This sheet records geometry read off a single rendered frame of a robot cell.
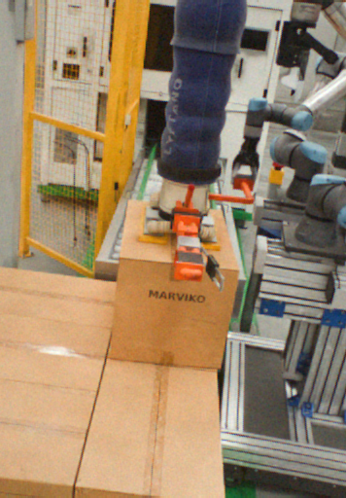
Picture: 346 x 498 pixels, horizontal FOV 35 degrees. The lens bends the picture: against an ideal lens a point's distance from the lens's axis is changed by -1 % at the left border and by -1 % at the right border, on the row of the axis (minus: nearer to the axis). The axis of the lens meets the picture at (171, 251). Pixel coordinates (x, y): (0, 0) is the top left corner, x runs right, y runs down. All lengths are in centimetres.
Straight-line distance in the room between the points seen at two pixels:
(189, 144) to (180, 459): 100
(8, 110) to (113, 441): 206
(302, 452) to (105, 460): 92
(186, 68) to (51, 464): 127
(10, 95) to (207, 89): 156
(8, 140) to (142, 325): 165
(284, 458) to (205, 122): 128
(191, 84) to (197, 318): 78
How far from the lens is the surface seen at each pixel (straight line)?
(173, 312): 192
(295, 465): 230
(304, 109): 229
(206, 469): 167
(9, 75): 321
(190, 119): 191
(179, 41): 191
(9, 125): 325
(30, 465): 163
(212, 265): 151
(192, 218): 179
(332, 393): 250
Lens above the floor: 169
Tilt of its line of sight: 23 degrees down
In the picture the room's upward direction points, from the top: 8 degrees clockwise
